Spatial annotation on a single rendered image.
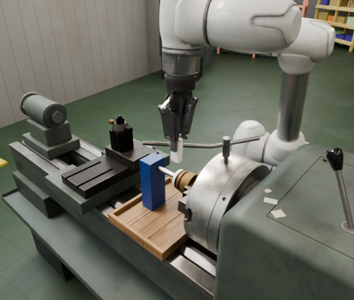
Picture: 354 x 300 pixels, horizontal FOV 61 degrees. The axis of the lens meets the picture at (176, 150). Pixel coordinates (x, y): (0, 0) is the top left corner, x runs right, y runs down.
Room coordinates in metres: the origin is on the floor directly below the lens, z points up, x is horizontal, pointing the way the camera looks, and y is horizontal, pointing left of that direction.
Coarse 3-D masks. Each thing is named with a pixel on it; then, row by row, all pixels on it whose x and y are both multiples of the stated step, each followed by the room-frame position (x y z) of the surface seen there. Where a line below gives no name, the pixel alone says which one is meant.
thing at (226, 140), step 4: (224, 136) 0.75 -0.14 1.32; (228, 136) 0.75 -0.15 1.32; (224, 140) 0.74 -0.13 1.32; (228, 140) 0.74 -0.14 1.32; (224, 144) 0.74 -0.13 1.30; (228, 144) 0.74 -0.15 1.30; (224, 148) 0.74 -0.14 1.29; (228, 148) 0.74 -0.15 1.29; (224, 152) 0.74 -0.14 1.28; (228, 152) 0.74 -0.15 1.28; (224, 156) 0.74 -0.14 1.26; (228, 156) 0.74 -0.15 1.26; (224, 160) 0.75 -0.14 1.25
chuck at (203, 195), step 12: (216, 156) 0.79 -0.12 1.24; (240, 156) 0.81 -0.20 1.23; (204, 168) 0.74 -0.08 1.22; (216, 168) 0.73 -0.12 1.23; (228, 168) 0.72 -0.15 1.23; (204, 180) 0.70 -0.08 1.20; (216, 180) 0.69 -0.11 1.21; (192, 192) 0.69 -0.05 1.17; (204, 192) 0.68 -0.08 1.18; (216, 192) 0.66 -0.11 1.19; (192, 204) 0.67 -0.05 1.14; (204, 204) 0.65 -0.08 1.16; (192, 216) 0.66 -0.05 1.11; (204, 216) 0.64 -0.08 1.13; (192, 228) 0.65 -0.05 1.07; (204, 228) 0.63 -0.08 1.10; (204, 240) 0.63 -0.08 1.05
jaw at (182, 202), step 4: (184, 188) 0.80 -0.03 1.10; (188, 188) 0.80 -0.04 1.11; (184, 192) 0.77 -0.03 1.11; (188, 192) 0.77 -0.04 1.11; (184, 196) 0.74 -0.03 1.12; (180, 200) 0.72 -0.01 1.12; (184, 200) 0.72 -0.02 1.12; (180, 204) 0.71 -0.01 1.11; (184, 204) 0.71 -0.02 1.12; (180, 208) 0.71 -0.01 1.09; (184, 208) 0.70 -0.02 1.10; (184, 212) 0.70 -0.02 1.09; (188, 212) 0.68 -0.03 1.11; (192, 212) 0.67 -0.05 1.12; (184, 216) 0.68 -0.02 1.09; (188, 216) 0.67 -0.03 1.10; (188, 220) 0.67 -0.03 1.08
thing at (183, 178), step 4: (180, 172) 0.88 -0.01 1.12; (184, 172) 0.88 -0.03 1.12; (188, 172) 0.87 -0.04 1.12; (192, 172) 0.88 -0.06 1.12; (176, 176) 0.87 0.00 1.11; (180, 176) 0.86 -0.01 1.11; (184, 176) 0.85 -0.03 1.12; (188, 176) 0.85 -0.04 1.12; (192, 176) 0.84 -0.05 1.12; (176, 180) 0.86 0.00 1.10; (180, 180) 0.85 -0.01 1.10; (184, 180) 0.84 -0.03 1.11; (188, 180) 0.83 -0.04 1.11; (192, 180) 0.84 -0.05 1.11; (176, 184) 0.85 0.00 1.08; (180, 184) 0.84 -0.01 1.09; (184, 184) 0.83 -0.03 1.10; (188, 184) 0.82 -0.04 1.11; (192, 184) 0.83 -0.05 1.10; (176, 188) 0.86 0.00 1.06; (180, 188) 0.84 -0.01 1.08
